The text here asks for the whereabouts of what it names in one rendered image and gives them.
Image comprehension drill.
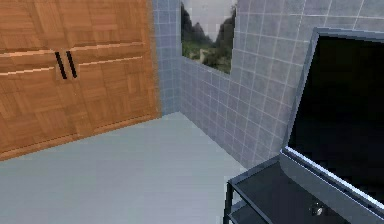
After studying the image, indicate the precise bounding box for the dark grey television stand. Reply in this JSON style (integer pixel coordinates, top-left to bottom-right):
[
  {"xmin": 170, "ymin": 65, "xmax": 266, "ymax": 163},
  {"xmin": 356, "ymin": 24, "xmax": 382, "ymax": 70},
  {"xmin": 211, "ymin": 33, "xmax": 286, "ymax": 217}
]
[{"xmin": 222, "ymin": 155, "xmax": 354, "ymax": 224}]

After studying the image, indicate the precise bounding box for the window with landscape view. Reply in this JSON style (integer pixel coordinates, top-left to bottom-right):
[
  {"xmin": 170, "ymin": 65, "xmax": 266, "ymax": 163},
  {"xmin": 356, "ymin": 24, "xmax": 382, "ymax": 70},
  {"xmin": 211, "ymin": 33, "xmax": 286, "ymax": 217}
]
[{"xmin": 180, "ymin": 0, "xmax": 238, "ymax": 75}]

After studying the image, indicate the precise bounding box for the brown wooden cupboard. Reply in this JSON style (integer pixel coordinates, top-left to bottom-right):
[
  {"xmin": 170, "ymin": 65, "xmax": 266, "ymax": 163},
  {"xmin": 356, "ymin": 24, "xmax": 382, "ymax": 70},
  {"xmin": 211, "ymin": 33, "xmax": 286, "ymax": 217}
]
[{"xmin": 0, "ymin": 0, "xmax": 163, "ymax": 162}]

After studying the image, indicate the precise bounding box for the black television set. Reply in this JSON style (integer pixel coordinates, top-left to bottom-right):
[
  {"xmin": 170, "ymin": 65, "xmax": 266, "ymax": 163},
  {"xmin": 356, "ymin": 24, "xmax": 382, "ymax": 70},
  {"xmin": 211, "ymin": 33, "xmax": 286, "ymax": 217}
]
[{"xmin": 279, "ymin": 27, "xmax": 384, "ymax": 224}]

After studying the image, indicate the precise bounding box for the small silver round object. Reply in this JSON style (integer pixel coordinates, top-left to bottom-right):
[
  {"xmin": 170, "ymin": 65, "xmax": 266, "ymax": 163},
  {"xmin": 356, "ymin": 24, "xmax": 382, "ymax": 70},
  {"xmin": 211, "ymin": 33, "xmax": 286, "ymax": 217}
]
[{"xmin": 309, "ymin": 201, "xmax": 325, "ymax": 217}]

